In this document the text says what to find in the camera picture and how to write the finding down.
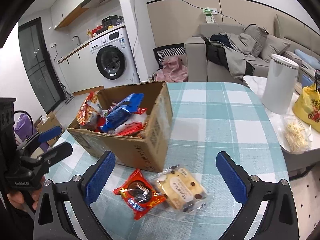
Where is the red white balloon glue bag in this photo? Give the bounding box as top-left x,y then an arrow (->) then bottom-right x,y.
115,108 -> 148,136

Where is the grey jacket on sofa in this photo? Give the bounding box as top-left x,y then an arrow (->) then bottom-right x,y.
204,33 -> 255,79

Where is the purple bag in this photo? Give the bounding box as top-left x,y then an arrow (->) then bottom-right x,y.
14,113 -> 36,142

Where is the grey sofa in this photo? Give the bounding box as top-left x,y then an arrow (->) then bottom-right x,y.
184,14 -> 319,83

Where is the red chocolate pie packet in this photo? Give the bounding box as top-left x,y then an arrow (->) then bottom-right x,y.
113,169 -> 166,220

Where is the blue oreo packet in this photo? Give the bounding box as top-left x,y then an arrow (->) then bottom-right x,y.
100,93 -> 144,133

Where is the grey sofa cushion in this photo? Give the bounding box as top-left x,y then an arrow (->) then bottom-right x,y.
244,24 -> 269,57

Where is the black patterned chair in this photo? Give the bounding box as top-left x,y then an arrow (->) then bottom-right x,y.
153,43 -> 185,68

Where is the white cylindrical bin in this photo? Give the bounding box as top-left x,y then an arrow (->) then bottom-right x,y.
261,54 -> 299,114

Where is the small cardboard box on floor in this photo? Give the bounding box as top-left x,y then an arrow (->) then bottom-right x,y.
34,112 -> 65,147

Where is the cream cookie packet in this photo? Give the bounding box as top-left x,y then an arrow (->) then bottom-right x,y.
149,165 -> 212,219

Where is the white washing machine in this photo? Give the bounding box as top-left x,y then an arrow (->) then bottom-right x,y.
89,27 -> 140,88

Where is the teal plaid tablecloth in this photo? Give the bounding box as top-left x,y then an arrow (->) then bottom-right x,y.
44,81 -> 291,240

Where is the pink cloth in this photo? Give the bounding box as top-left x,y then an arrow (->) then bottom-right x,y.
156,56 -> 188,83

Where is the black glass door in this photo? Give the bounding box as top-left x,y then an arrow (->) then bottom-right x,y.
18,18 -> 65,113

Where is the white power strip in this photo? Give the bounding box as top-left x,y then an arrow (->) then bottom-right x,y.
202,8 -> 218,23

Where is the person's left hand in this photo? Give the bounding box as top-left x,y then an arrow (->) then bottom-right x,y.
7,176 -> 46,212

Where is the yellow plastic bag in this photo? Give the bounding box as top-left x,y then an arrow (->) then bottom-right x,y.
292,83 -> 319,132

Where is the black appliance on washer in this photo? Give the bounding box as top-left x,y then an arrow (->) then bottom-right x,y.
102,15 -> 118,29

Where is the clear bag of noodles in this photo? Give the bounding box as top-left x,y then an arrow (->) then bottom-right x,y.
282,114 -> 311,154

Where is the noodle snack bag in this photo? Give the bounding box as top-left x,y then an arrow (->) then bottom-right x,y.
76,92 -> 102,131

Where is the brown cardboard SF box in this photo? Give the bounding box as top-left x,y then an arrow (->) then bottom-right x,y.
67,81 -> 173,172

